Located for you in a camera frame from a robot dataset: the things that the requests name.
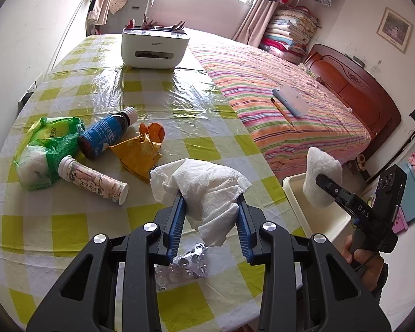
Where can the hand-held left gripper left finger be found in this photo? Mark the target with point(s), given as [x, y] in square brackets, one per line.
[174, 228]

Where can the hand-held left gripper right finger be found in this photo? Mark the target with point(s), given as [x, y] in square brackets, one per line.
[243, 231]

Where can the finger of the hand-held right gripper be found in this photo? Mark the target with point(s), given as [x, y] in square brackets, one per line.
[347, 209]
[333, 188]

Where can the white fluffy pad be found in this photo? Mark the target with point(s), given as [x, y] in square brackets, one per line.
[320, 176]

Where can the white plastic bin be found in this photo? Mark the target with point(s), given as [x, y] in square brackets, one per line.
[318, 221]

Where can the silver blister pack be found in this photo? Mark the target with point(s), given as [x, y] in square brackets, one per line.
[190, 264]

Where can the white paper tissue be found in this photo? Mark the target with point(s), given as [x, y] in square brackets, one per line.
[207, 186]

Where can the yellow wrapper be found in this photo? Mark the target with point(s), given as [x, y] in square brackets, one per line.
[138, 155]

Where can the orange peel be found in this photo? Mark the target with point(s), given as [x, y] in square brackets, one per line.
[154, 132]

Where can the green plastic packet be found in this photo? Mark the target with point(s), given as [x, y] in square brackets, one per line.
[45, 152]

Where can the person's right forearm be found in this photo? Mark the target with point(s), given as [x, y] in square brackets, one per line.
[380, 283]

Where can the person's right hand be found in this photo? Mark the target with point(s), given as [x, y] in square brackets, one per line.
[366, 266]

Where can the pair of slippers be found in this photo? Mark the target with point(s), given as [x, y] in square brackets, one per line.
[356, 163]

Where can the yellow pencil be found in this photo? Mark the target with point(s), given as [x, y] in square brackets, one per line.
[282, 110]

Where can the white printed tube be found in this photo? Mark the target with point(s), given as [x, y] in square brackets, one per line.
[93, 179]

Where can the wooden headboard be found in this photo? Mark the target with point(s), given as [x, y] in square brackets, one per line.
[359, 86]

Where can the dark bottle with blue label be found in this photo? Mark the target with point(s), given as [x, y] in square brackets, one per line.
[103, 135]

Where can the small floral pillow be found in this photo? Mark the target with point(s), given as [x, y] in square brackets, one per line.
[308, 69]

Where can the striped bed sheet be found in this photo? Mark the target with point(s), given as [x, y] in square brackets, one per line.
[280, 76]

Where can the stack of folded blankets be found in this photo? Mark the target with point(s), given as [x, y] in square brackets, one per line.
[287, 31]

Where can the framed picture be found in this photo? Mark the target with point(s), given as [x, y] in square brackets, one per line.
[395, 29]

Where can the white desk organizer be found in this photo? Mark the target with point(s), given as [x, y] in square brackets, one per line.
[155, 50]

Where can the pink curtain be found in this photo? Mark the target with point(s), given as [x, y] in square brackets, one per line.
[256, 20]

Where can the bunch of coloured pencils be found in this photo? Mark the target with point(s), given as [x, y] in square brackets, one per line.
[159, 24]

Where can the grey cabinet with cloth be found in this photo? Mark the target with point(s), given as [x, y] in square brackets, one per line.
[135, 12]

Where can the wall socket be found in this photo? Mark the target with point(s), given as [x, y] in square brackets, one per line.
[27, 93]

